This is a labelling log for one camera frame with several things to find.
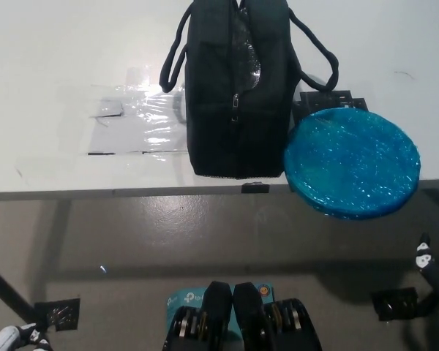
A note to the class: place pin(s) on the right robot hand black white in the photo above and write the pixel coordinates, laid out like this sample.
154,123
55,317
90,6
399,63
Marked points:
433,272

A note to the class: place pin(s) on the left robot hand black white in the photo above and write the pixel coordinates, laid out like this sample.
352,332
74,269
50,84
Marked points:
25,336

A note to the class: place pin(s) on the blue plate stack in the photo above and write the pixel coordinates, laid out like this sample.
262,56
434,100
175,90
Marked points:
351,164

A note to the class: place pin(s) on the black floor tape square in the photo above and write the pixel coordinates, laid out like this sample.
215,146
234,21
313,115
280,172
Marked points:
58,314
393,303

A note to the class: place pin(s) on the black table leg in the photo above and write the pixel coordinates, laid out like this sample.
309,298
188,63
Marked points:
7,289

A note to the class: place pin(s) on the teal tp-link box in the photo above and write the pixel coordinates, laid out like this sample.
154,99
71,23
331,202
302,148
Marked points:
183,298

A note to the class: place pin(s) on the clear plastic sheet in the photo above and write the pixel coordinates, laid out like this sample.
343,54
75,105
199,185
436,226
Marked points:
77,161

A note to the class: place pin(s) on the small black tape strip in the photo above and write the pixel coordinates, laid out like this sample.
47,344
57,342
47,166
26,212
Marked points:
255,187

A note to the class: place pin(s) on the large black tape patch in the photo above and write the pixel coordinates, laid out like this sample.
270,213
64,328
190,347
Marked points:
311,102

